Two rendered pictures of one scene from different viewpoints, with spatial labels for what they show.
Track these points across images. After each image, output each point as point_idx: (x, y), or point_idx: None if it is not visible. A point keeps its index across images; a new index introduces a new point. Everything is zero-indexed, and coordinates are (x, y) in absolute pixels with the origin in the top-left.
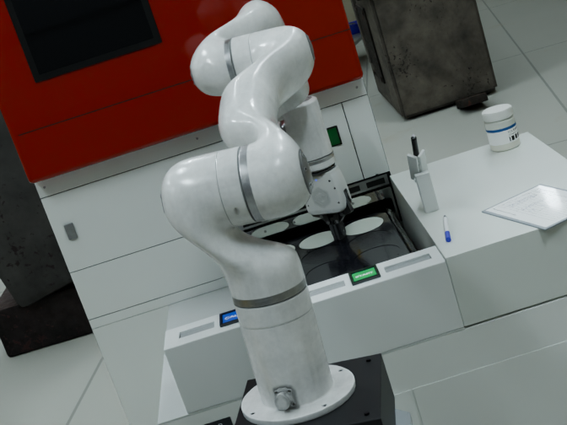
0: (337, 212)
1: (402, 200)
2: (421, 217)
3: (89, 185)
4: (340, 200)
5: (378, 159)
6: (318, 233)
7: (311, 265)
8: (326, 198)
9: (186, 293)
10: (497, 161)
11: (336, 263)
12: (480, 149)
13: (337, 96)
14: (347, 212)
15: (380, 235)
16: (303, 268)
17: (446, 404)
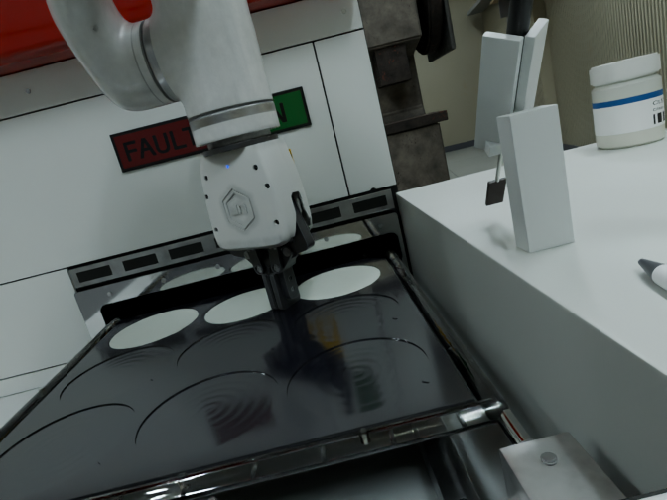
0: (278, 248)
1: (423, 231)
2: (517, 264)
3: None
4: (280, 215)
5: (377, 161)
6: (254, 290)
7: (187, 376)
8: (249, 211)
9: (26, 379)
10: (643, 156)
11: (241, 383)
12: (569, 152)
13: (304, 27)
14: (299, 249)
15: (370, 307)
16: (162, 384)
17: None
